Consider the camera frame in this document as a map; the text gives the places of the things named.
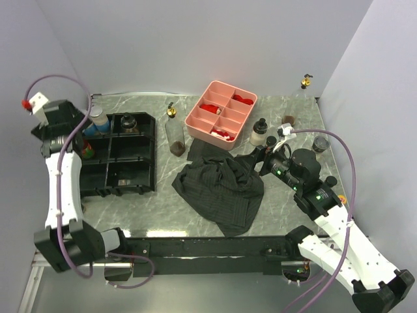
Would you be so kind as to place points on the red label sauce bottle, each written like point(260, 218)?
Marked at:
point(343, 199)

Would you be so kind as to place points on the black cap white powder bottle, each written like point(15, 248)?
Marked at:
point(259, 130)

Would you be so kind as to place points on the small black cap spice jar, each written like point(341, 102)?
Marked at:
point(271, 141)

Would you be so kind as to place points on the tall gold spout sauce bottle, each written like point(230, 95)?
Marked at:
point(296, 102)

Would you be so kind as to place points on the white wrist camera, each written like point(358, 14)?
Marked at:
point(285, 133)
point(35, 106)

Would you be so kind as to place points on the blue label spice jar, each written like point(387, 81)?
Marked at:
point(89, 131)
point(100, 120)

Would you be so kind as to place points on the black divided organizer tray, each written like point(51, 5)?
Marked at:
point(123, 163)

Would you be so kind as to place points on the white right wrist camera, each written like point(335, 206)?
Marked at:
point(285, 133)

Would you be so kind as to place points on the tall gold spout oil bottle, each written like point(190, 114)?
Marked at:
point(174, 132)

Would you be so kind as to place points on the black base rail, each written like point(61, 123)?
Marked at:
point(210, 255)

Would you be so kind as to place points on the black cap jar right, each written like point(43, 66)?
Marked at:
point(331, 181)

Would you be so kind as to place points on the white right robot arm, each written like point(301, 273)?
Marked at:
point(375, 284)

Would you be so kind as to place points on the dark lid beige powder jar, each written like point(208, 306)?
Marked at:
point(320, 144)

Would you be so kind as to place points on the red yellow cap sauce bottle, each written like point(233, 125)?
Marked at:
point(87, 151)

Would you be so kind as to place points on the red item back compartment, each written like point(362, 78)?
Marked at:
point(241, 99)

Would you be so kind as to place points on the pink divided storage box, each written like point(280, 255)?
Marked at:
point(234, 114)

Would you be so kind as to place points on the dark striped cloth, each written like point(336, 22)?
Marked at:
point(219, 188)

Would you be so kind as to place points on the red white item front compartment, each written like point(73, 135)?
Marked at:
point(223, 135)

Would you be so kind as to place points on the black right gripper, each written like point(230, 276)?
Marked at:
point(258, 155)

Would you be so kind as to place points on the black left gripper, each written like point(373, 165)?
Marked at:
point(42, 134)

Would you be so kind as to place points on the black cap brown powder bottle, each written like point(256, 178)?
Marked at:
point(128, 124)

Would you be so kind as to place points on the red item middle compartment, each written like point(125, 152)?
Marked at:
point(211, 108)

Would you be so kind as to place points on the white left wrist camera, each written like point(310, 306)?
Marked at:
point(35, 106)

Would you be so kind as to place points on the aluminium frame rail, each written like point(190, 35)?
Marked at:
point(38, 266)

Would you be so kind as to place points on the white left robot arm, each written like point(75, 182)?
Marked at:
point(67, 241)

